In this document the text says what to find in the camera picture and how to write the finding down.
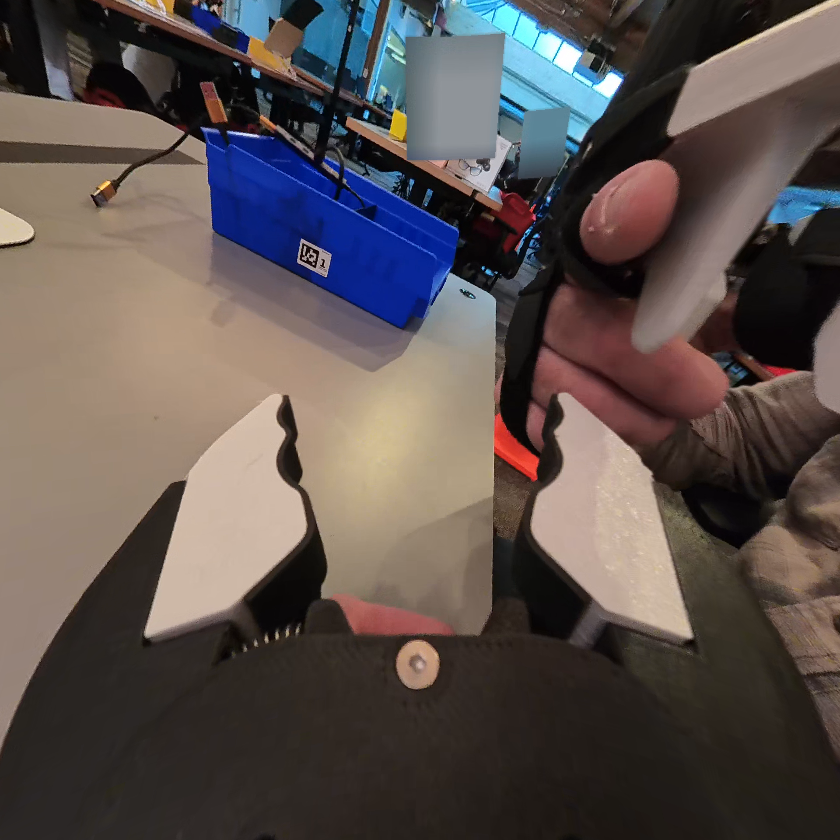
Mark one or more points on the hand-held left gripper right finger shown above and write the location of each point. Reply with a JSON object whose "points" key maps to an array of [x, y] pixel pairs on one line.
{"points": [[604, 538]]}

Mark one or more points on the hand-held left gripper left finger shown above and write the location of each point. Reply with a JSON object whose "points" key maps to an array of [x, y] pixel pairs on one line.
{"points": [[230, 525]]}

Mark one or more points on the blue plastic bin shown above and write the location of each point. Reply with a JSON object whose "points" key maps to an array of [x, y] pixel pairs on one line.
{"points": [[315, 223]]}

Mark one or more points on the person's right forearm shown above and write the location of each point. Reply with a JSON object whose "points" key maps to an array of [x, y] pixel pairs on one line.
{"points": [[788, 433]]}

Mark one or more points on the person's right hand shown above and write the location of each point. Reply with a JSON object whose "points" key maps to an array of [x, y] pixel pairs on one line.
{"points": [[617, 368]]}

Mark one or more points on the orange plastic object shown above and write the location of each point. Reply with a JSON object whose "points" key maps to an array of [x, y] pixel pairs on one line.
{"points": [[515, 453]]}

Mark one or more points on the wooden workbench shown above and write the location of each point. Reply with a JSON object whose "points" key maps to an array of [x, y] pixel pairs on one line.
{"points": [[158, 16], [394, 138]]}

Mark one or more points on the white stand base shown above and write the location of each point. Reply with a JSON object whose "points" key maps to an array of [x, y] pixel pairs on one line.
{"points": [[11, 226]]}

